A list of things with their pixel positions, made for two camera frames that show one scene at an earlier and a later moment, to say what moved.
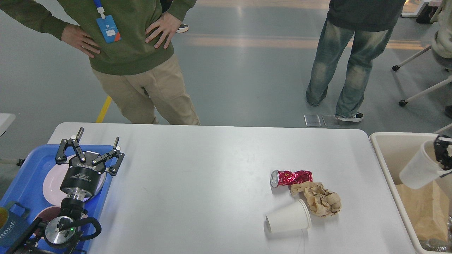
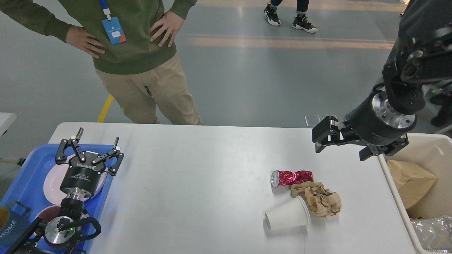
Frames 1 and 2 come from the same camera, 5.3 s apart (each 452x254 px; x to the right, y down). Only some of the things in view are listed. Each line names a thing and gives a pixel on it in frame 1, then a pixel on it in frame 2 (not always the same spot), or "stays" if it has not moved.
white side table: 6,119 stays
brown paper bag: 428,208 -> 412,182
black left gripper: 83,174 stays
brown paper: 322,202 stays
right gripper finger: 441,143 -> 375,120
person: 182,28 -> 301,22
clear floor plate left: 312,120 stays
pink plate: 52,184 stays
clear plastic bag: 435,244 stays
